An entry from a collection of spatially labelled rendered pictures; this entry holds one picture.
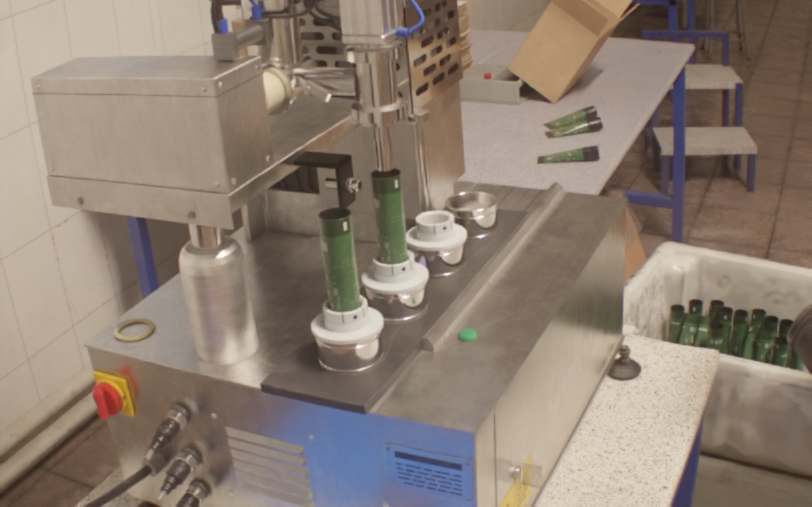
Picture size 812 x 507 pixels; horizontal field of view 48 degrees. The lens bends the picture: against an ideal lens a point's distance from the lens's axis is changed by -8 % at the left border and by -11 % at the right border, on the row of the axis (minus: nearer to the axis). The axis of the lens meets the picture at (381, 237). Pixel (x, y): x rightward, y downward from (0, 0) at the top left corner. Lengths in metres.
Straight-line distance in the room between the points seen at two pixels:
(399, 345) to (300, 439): 0.14
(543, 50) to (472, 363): 1.80
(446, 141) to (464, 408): 0.48
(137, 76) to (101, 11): 1.86
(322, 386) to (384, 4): 0.38
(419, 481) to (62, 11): 1.99
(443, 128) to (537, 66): 1.46
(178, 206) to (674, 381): 0.81
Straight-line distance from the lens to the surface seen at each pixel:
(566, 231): 1.31
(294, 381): 1.00
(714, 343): 1.96
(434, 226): 1.15
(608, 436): 1.38
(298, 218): 1.35
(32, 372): 2.77
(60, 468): 2.81
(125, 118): 1.02
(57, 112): 1.09
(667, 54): 3.36
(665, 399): 1.46
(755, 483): 1.81
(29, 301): 2.72
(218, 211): 0.98
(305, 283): 1.22
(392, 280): 1.07
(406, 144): 1.22
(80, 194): 1.10
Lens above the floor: 1.56
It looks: 24 degrees down
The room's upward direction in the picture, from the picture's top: 5 degrees counter-clockwise
